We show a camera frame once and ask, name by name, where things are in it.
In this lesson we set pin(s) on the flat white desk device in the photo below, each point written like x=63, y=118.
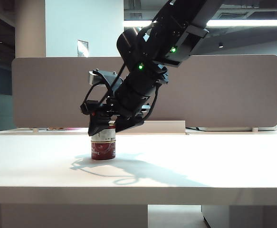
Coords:
x=235, y=129

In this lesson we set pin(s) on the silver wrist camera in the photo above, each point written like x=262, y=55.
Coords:
x=94, y=78

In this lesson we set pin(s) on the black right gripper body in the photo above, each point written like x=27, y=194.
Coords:
x=131, y=102

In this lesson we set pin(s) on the small wall poster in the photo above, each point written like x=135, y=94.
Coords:
x=82, y=48

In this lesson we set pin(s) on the dark glass door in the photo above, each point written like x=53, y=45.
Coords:
x=0, y=78

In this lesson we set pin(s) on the white desk modesty panel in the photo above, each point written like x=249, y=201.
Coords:
x=69, y=216

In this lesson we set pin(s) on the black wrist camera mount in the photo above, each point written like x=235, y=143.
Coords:
x=109, y=78

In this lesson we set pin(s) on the black pendant ceiling lamp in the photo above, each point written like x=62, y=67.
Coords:
x=221, y=44

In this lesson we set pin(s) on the white-label tomato can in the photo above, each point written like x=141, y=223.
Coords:
x=107, y=135

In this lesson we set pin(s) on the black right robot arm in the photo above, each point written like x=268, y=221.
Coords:
x=152, y=47

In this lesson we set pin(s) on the white divider clamp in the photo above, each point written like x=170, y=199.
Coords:
x=254, y=130
x=35, y=130

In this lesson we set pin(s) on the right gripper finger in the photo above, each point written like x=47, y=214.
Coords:
x=128, y=123
x=96, y=127

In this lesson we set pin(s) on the grey-brown fabric desk divider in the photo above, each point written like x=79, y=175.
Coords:
x=223, y=95

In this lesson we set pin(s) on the red script-label tomato can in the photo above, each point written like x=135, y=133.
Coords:
x=103, y=152

